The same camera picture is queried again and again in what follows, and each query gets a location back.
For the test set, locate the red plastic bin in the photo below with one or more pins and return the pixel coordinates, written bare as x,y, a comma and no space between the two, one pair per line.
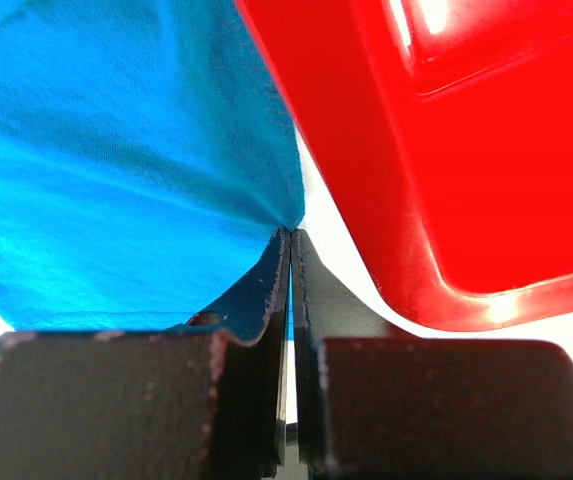
444,133

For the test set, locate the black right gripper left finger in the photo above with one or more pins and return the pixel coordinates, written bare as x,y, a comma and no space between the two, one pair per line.
203,400

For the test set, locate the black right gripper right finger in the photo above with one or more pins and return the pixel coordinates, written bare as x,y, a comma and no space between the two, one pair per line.
376,402

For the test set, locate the blue t shirt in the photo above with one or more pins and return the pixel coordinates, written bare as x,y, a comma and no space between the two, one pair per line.
146,158

